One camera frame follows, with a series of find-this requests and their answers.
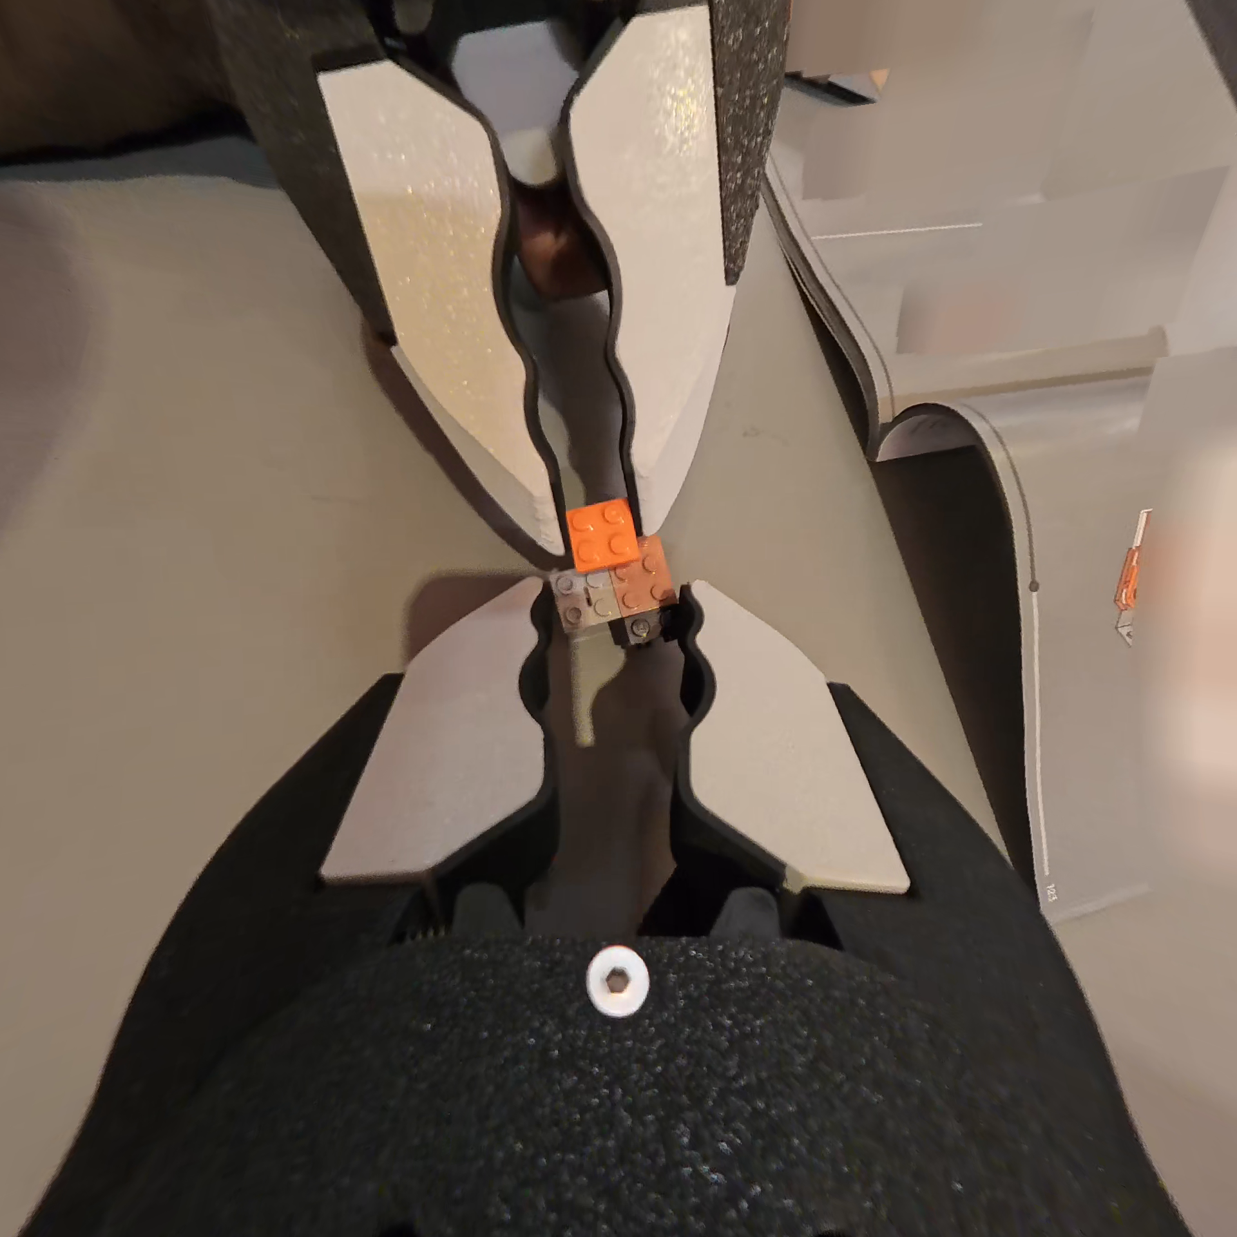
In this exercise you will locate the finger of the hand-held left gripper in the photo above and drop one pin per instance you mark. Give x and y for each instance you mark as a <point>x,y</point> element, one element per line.
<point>657,193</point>
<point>435,289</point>

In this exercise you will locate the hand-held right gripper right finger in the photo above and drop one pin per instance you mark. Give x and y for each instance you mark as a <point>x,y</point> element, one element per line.
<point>783,773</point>

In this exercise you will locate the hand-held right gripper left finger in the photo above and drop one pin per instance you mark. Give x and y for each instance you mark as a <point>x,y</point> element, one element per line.
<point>445,773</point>

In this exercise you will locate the bright orange square plate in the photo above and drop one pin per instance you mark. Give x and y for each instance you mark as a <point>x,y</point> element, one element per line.
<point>605,536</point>

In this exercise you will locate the grey instruction booklet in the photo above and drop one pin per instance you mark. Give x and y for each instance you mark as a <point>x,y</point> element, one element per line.
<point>1082,629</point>

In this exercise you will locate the grey desk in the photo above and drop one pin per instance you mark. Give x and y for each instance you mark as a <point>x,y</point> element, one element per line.
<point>193,435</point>

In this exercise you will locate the person's left hand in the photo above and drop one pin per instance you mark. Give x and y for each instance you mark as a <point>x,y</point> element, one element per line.
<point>556,251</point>

